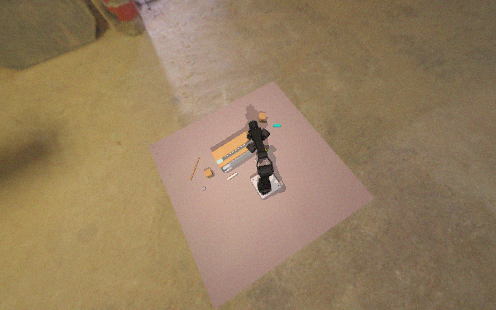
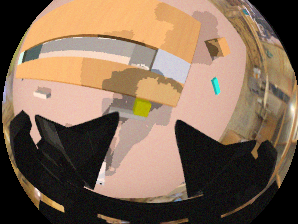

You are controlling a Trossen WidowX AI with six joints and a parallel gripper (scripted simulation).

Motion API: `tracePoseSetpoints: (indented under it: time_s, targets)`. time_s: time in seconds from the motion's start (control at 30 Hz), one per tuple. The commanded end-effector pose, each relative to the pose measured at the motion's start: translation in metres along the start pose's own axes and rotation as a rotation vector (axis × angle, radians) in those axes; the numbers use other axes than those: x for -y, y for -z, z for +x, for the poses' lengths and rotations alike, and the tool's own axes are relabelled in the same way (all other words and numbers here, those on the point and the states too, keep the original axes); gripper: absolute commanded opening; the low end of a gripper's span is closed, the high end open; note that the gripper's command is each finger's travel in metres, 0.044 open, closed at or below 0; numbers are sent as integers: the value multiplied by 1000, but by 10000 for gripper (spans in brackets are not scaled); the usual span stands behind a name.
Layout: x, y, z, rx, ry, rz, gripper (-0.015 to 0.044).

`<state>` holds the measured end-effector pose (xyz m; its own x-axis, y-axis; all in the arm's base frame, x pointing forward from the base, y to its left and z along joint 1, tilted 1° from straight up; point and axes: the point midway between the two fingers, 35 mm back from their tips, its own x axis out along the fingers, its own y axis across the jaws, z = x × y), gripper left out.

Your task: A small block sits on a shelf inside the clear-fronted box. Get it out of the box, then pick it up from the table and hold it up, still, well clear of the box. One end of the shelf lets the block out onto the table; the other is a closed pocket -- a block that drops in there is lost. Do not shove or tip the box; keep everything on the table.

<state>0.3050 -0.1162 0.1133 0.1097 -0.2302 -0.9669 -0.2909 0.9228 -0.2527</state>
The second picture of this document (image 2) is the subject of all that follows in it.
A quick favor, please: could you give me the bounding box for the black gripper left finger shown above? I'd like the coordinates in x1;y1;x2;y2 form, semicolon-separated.
35;111;120;190

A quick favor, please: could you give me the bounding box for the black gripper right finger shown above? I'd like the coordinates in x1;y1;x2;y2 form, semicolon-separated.
174;120;257;197

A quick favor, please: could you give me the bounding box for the small yellow block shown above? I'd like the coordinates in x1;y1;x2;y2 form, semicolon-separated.
133;97;152;117

